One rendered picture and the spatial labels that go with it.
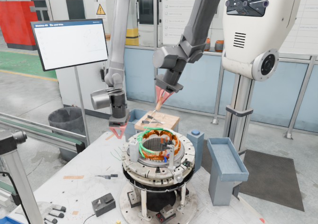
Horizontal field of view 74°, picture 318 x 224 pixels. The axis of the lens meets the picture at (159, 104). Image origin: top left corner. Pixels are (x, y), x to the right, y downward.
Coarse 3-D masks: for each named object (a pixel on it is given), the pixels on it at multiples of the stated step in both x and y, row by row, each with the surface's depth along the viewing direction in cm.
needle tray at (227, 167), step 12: (216, 144) 107; (228, 144) 106; (216, 156) 99; (228, 156) 99; (216, 168) 91; (228, 168) 92; (240, 168) 91; (216, 180) 96; (228, 180) 85; (240, 180) 85; (216, 192) 99; (228, 192) 99; (216, 204) 102; (228, 204) 102
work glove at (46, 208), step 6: (42, 204) 101; (48, 204) 101; (18, 210) 100; (42, 210) 98; (48, 210) 98; (54, 210) 98; (42, 216) 96; (48, 216) 96; (60, 216) 96; (54, 222) 94
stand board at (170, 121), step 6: (156, 114) 127; (162, 114) 127; (150, 120) 121; (162, 120) 121; (168, 120) 121; (174, 120) 121; (138, 126) 116; (150, 126) 115; (162, 126) 115; (168, 126) 115; (174, 126) 118
